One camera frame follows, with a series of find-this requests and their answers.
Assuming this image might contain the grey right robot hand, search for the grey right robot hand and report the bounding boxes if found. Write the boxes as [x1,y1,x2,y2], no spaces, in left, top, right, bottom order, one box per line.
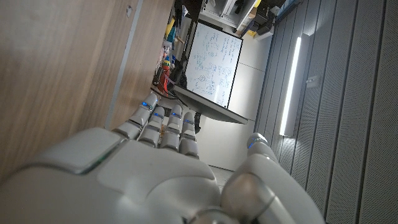
[0,92,326,224]

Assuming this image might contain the black computer monitor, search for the black computer monitor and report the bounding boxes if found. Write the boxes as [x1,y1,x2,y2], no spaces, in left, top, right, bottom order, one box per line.
[172,84,249,125]

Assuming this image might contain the black-framed whiteboard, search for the black-framed whiteboard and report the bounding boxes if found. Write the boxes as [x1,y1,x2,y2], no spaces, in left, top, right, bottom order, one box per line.
[185,21,244,109]

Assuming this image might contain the long ceiling light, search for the long ceiling light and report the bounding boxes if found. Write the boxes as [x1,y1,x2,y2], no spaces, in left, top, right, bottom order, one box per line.
[279,33,311,138]

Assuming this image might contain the white shelf cabinet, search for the white shelf cabinet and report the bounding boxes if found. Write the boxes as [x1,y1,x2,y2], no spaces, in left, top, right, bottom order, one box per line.
[198,0,261,30]

